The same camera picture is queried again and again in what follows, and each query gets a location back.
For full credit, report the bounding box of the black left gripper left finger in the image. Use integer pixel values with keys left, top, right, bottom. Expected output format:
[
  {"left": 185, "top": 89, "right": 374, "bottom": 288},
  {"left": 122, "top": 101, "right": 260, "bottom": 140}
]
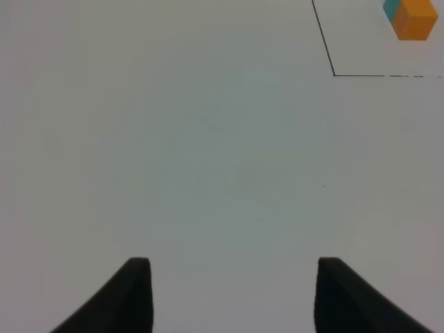
[{"left": 53, "top": 257, "right": 153, "bottom": 333}]

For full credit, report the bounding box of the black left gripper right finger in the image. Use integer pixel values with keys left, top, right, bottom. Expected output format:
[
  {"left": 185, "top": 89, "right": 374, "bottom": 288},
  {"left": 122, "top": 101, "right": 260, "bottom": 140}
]
[{"left": 314, "top": 257, "right": 431, "bottom": 333}]

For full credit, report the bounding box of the orange template block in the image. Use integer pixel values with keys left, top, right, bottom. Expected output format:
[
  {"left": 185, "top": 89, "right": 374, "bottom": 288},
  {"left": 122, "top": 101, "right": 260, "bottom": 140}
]
[{"left": 391, "top": 0, "right": 438, "bottom": 41}]

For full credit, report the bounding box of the teal template block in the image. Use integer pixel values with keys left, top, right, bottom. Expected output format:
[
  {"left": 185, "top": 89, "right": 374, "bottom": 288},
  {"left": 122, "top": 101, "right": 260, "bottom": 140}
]
[{"left": 382, "top": 0, "right": 400, "bottom": 22}]

